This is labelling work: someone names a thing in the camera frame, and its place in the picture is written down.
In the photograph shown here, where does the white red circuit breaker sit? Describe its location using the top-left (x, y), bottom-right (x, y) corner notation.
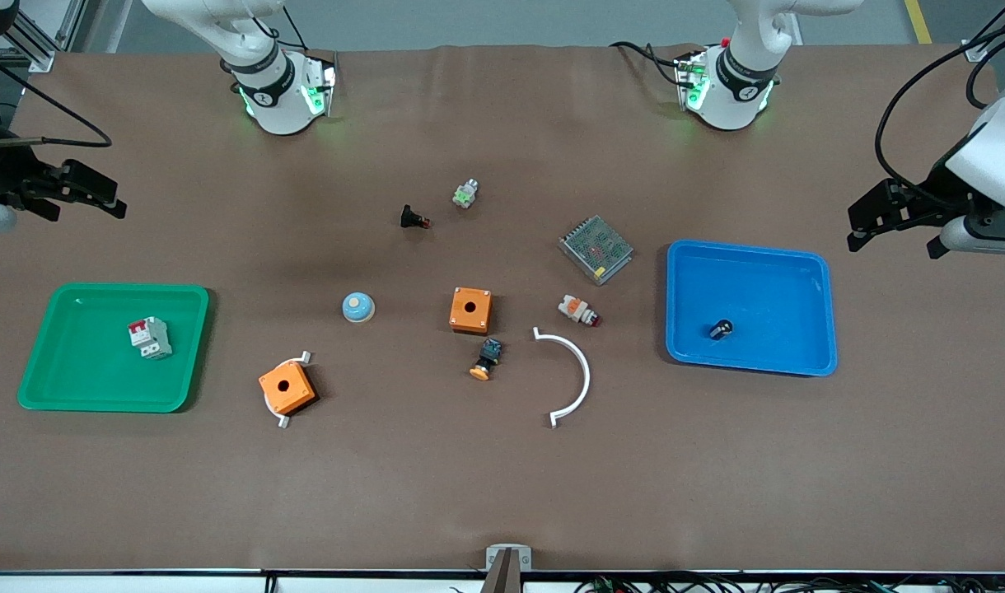
top-left (127, 316), bottom-right (174, 361)

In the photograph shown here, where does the blue plastic tray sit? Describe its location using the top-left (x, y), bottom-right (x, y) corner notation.
top-left (664, 239), bottom-right (839, 378)

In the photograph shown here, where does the green plastic tray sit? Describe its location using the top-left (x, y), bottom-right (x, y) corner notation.
top-left (16, 282), bottom-right (211, 413)

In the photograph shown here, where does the metal mesh power supply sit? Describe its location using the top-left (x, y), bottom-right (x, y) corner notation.
top-left (558, 214), bottom-right (635, 287)

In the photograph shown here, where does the orange button box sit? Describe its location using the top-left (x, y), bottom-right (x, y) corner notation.
top-left (258, 361), bottom-right (318, 417)
top-left (449, 286), bottom-right (494, 335)

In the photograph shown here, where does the white red push button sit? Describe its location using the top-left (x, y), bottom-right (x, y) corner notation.
top-left (557, 295), bottom-right (602, 329)

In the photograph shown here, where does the black orange push button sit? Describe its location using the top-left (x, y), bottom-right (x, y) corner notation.
top-left (469, 337), bottom-right (505, 382)

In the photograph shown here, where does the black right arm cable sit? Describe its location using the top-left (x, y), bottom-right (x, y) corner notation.
top-left (0, 41), bottom-right (114, 150)

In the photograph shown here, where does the long black left arm cable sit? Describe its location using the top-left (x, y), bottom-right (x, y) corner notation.
top-left (873, 0), bottom-right (1005, 207)

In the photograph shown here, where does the short black left arm cable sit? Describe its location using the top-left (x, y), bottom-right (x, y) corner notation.
top-left (966, 16), bottom-right (1005, 110)

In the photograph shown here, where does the aluminium frame profile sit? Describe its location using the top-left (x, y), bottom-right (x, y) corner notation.
top-left (8, 0), bottom-right (87, 73)

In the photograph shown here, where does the black right base cable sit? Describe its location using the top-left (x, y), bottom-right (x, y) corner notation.
top-left (251, 0), bottom-right (310, 52)

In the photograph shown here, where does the black base cable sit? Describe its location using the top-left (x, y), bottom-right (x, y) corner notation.
top-left (251, 0), bottom-right (310, 52)
top-left (610, 41), bottom-right (685, 87)

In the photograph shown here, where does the black left base cable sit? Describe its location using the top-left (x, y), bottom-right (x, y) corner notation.
top-left (610, 41), bottom-right (685, 87)

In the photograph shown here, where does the orange box with bracket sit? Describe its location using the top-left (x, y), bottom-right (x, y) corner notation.
top-left (264, 350), bottom-right (314, 431)

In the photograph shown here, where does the large white curved bracket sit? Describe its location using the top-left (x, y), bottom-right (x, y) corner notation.
top-left (532, 326), bottom-right (592, 430)

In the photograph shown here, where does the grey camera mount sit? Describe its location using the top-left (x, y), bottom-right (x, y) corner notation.
top-left (485, 544), bottom-right (533, 593)

